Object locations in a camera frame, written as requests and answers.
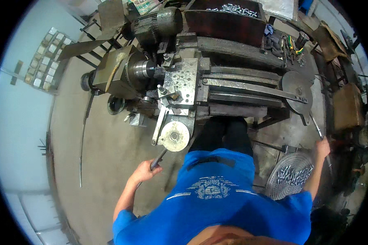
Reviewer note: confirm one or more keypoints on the window of glass blocks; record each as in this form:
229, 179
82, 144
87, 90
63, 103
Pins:
46, 59

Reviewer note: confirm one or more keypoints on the perforated round metal tray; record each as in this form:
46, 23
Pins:
289, 176

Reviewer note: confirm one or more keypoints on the person's left hand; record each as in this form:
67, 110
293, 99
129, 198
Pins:
143, 172

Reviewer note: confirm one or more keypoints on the pile of hand tools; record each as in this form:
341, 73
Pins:
289, 49

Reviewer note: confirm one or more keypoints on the round carriage handwheel disc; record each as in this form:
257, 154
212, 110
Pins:
173, 136

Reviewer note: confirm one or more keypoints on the person's left fingers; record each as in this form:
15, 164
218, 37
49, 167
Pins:
155, 170

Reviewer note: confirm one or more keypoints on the person's legs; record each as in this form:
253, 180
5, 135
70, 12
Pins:
224, 134

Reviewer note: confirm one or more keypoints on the brown wooden stool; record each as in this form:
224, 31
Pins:
348, 105

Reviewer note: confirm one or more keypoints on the person's body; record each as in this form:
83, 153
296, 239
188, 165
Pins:
214, 202

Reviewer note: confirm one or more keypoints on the person's right hand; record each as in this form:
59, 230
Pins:
322, 148

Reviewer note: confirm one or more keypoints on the long thin metal rod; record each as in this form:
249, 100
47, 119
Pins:
83, 137

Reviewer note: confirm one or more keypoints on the blue cloth rag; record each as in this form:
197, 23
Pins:
269, 29

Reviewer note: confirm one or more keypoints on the grey metal lathe machine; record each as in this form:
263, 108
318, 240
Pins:
190, 76

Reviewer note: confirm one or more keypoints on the dark tray of metal bolts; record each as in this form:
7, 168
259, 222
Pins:
225, 23

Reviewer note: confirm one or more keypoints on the pile of small metal bolts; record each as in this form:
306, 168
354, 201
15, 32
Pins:
294, 176

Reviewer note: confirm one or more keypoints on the round turret wheel disc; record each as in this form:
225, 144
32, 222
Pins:
297, 92

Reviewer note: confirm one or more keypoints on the lathe electric motor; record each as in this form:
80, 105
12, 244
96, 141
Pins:
158, 23

